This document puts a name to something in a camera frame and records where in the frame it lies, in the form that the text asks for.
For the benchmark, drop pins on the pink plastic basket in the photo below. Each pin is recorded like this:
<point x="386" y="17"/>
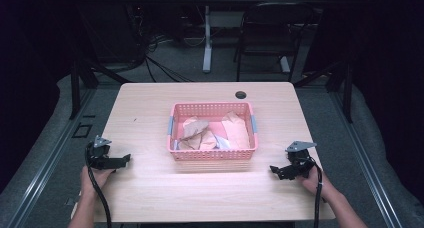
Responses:
<point x="213" y="109"/>

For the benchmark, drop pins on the small tan crumpled paper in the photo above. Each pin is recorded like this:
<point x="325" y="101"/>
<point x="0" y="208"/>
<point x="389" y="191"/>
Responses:
<point x="208" y="142"/>

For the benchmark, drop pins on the black square floor frame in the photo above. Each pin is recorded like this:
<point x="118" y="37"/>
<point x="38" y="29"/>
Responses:
<point x="82" y="130"/>

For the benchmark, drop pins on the black metal chair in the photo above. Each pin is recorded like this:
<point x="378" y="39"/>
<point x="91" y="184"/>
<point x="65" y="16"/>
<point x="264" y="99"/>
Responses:
<point x="273" y="31"/>

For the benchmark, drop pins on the large pale orange paper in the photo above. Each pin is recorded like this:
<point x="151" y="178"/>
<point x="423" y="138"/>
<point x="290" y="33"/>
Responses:
<point x="236" y="131"/>

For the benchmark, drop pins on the person's right hand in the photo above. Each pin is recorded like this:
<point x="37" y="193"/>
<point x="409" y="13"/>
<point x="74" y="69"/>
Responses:
<point x="313" y="184"/>

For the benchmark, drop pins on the black metal stand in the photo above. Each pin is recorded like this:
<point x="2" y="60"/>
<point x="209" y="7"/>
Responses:
<point x="348" y="91"/>
<point x="76" y="88"/>

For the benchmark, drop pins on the aluminium floor rail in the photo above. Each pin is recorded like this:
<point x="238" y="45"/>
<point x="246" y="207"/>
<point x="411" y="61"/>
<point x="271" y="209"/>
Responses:
<point x="366" y="161"/>
<point x="50" y="161"/>

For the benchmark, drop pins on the white desk foot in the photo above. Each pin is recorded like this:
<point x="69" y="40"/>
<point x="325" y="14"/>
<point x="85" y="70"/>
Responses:
<point x="285" y="64"/>

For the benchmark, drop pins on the dark brown paper scrap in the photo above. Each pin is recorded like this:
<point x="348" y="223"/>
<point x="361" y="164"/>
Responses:
<point x="190" y="144"/>

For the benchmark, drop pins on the crumpled brown paper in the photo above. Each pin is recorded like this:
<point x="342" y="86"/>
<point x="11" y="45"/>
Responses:
<point x="194" y="127"/>

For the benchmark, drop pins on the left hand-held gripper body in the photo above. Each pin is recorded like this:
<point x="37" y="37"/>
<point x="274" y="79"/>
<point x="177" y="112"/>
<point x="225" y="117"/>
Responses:
<point x="99" y="156"/>

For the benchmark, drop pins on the white crumpled paper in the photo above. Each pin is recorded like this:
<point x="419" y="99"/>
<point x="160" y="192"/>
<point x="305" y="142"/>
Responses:
<point x="222" y="144"/>

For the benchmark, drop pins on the white desk leg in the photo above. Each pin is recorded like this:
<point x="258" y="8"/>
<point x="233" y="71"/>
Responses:
<point x="207" y="41"/>

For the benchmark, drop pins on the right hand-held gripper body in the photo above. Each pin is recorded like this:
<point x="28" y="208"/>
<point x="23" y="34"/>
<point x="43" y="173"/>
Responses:
<point x="300" y="163"/>

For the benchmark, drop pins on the grey box under desk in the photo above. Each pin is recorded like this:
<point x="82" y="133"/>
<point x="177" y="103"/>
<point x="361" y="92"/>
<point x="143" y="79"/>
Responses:
<point x="228" y="19"/>

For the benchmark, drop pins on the person's left hand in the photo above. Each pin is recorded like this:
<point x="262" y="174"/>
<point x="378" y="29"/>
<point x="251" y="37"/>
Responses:
<point x="96" y="179"/>

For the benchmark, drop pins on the small white paper scrap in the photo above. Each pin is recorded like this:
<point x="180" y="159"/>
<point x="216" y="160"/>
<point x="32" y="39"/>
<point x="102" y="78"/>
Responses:
<point x="175" y="145"/>

